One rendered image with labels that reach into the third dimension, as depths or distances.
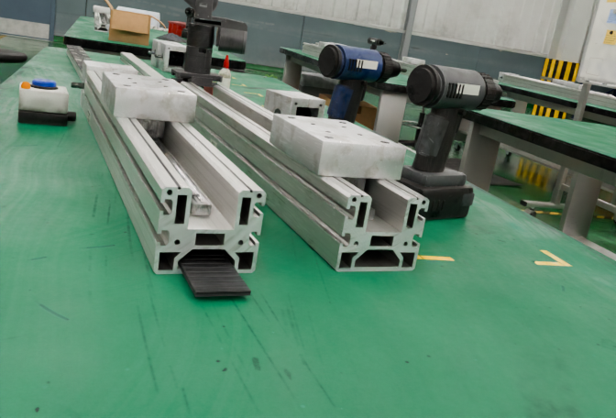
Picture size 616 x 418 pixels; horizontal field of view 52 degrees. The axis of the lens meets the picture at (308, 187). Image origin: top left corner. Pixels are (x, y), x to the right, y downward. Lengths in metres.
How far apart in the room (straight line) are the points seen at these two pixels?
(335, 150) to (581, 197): 2.76
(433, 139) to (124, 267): 0.49
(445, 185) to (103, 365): 0.61
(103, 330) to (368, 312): 0.24
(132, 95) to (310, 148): 0.28
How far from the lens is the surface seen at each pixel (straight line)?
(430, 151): 0.92
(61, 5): 12.30
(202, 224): 0.62
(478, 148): 2.97
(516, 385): 0.55
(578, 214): 3.42
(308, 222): 0.73
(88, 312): 0.54
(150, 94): 0.89
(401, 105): 3.78
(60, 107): 1.20
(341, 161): 0.71
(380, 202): 0.73
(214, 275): 0.59
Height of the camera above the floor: 1.02
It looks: 14 degrees down
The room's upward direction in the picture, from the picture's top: 10 degrees clockwise
